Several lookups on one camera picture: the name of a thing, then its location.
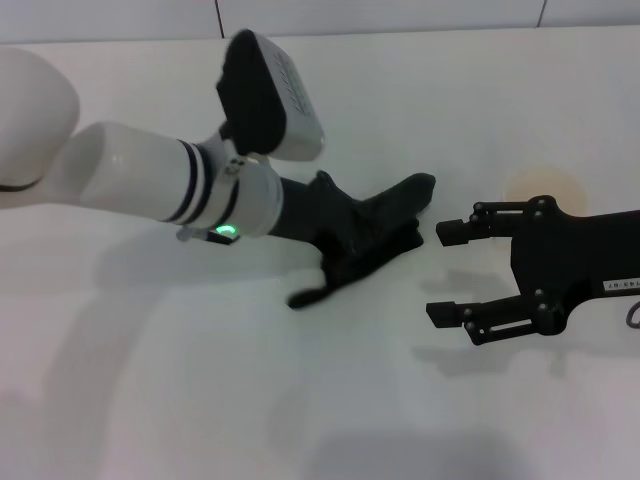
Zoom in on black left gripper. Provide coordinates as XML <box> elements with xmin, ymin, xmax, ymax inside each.
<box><xmin>272</xmin><ymin>169</ymin><xmax>369</xmax><ymax>287</ymax></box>

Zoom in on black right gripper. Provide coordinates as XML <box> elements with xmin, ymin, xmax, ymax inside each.
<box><xmin>425</xmin><ymin>196</ymin><xmax>640</xmax><ymax>348</ymax></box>

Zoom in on dark blue rag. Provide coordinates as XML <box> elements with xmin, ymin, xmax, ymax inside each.
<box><xmin>285</xmin><ymin>172</ymin><xmax>437</xmax><ymax>310</ymax></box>

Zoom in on white paper cup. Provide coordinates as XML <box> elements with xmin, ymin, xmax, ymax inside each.
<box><xmin>492</xmin><ymin>166</ymin><xmax>589</xmax><ymax>251</ymax></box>

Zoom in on silver plug with black cable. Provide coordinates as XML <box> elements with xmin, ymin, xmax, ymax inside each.
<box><xmin>175</xmin><ymin>225</ymin><xmax>242</xmax><ymax>247</ymax></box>

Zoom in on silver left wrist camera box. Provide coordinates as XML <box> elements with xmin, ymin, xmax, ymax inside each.
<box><xmin>214</xmin><ymin>28</ymin><xmax>326</xmax><ymax>162</ymax></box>

